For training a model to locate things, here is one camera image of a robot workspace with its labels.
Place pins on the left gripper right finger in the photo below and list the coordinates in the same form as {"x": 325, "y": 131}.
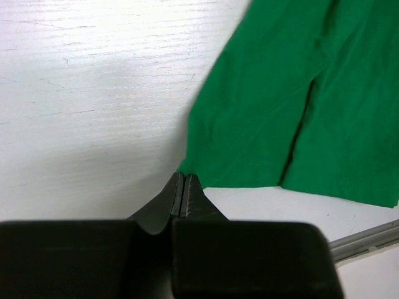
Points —
{"x": 195, "y": 205}

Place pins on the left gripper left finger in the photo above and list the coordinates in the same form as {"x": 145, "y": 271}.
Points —
{"x": 154, "y": 216}

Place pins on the green t shirt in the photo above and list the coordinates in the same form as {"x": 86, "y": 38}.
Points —
{"x": 303, "y": 96}

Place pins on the aluminium rail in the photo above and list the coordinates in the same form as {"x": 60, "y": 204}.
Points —
{"x": 365, "y": 241}

